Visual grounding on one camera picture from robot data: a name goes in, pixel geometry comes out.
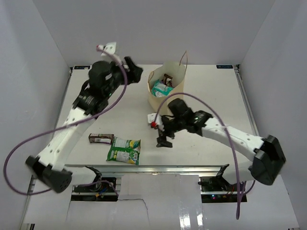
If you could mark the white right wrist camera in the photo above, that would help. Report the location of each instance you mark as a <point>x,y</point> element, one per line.
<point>153,118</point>

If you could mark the blue table label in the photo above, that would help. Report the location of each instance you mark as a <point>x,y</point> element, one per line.
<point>224,66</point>
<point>81,67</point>

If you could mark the green candy bag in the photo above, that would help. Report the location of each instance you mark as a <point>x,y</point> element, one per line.
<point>125,150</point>

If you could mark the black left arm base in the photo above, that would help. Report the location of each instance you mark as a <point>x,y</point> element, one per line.
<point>101,192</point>

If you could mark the brown paper bag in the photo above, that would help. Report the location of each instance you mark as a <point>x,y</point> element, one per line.
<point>177,70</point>

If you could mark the aluminium front table rail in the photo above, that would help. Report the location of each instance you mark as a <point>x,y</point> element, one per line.
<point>156,169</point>

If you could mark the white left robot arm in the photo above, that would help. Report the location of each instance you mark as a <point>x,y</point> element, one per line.
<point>103,80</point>

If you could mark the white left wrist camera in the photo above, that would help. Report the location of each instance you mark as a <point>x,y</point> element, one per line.
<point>110,48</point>

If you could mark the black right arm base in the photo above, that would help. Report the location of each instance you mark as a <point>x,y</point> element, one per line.
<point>214,192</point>

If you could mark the blue left table label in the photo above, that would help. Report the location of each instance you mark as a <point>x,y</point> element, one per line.
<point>81,67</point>

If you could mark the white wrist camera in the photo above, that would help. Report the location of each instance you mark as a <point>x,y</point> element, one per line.
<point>153,118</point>
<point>110,48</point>

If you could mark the teal snack packet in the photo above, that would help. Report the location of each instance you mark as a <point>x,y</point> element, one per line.
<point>160,90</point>

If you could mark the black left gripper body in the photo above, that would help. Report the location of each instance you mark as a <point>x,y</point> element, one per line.
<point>118,79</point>

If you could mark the blue right table label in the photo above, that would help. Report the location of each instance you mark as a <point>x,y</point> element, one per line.
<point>224,66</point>

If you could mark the brown chocolate bar wrapper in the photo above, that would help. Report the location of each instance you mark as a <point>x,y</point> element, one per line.
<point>101,138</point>

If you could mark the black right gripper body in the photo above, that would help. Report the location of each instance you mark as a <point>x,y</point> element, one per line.
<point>172,125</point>

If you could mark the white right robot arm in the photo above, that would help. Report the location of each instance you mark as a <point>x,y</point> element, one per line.
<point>265,156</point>

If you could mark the dark small candy packet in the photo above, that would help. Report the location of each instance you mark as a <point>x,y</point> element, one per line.
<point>168,80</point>

